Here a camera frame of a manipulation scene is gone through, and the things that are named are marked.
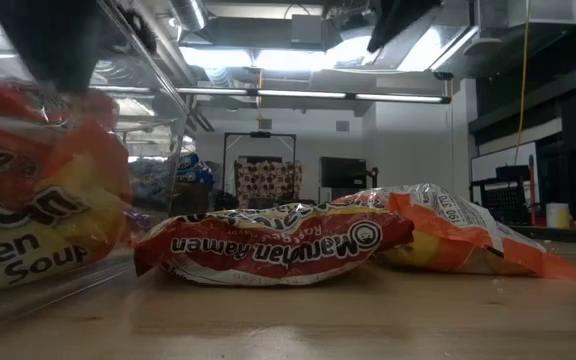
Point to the red Maruchan ramen packet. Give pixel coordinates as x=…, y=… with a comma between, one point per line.
x=278, y=250

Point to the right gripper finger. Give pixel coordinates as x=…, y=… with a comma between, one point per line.
x=398, y=22

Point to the red metal stand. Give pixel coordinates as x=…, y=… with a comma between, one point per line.
x=532, y=185

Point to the long ceiling light bar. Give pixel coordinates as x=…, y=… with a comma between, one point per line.
x=318, y=94

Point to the black flat screen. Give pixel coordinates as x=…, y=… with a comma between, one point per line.
x=343, y=172

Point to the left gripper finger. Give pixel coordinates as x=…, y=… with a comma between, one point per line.
x=53, y=40

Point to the white yellow-labelled canister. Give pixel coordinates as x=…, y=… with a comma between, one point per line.
x=559, y=215

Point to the black pegboard stand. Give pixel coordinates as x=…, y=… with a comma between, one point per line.
x=505, y=197

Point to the patterned fabric bag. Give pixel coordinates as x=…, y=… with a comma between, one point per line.
x=268, y=180

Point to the black ceiling camera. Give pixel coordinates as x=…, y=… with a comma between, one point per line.
x=443, y=76

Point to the white board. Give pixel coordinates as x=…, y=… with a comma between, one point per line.
x=498, y=160

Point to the grey wall box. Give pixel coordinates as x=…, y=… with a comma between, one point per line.
x=265, y=123
x=342, y=125

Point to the orange Maruchan ramen packet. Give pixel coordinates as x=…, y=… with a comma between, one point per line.
x=43, y=200
x=468, y=225

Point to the metal ceiling duct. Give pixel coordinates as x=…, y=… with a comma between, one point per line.
x=518, y=12

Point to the black rectangular stand frame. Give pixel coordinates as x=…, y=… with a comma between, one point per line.
x=259, y=134

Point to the blue snack packets in tray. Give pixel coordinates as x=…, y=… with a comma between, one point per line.
x=190, y=200

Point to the blue Maruchan ramen packet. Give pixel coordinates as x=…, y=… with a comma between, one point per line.
x=190, y=161
x=195, y=176

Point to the clear plastic bin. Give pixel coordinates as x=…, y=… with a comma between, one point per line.
x=43, y=305

